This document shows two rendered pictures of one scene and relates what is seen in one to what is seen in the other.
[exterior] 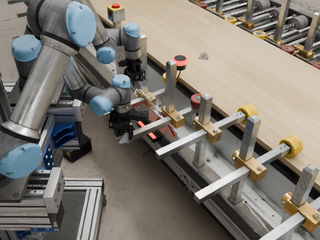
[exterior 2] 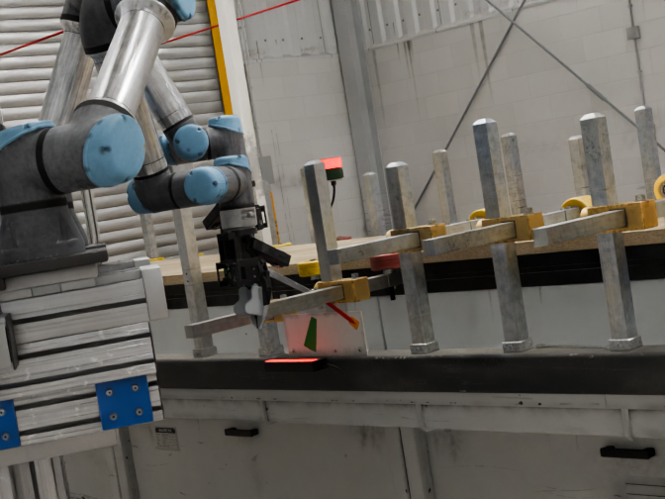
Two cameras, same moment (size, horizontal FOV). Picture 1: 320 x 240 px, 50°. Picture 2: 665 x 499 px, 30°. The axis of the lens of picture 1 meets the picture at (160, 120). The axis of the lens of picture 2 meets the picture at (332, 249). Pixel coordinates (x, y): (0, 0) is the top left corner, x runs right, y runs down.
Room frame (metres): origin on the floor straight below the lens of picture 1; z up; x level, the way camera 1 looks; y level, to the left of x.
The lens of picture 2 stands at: (-1.44, 0.43, 1.09)
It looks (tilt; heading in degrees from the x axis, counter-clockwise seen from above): 3 degrees down; 350
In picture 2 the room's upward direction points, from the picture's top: 9 degrees counter-clockwise
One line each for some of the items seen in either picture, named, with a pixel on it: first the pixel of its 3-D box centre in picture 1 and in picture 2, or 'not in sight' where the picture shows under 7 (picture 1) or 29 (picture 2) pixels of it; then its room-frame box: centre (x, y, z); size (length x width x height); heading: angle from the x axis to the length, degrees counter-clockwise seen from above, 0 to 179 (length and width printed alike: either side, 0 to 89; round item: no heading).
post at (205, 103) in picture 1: (201, 138); (413, 273); (1.14, -0.19, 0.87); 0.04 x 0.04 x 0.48; 34
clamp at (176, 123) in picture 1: (172, 115); (341, 290); (1.33, -0.06, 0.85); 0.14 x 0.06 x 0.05; 34
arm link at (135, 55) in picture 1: (133, 52); not in sight; (1.42, 0.13, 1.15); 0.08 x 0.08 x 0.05
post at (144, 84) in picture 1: (143, 76); (256, 261); (1.55, 0.09, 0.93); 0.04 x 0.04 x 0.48; 34
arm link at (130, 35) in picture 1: (131, 36); (226, 140); (1.42, 0.13, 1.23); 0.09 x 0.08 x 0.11; 91
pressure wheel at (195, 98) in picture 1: (197, 106); (389, 275); (1.40, -0.19, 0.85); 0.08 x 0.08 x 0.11
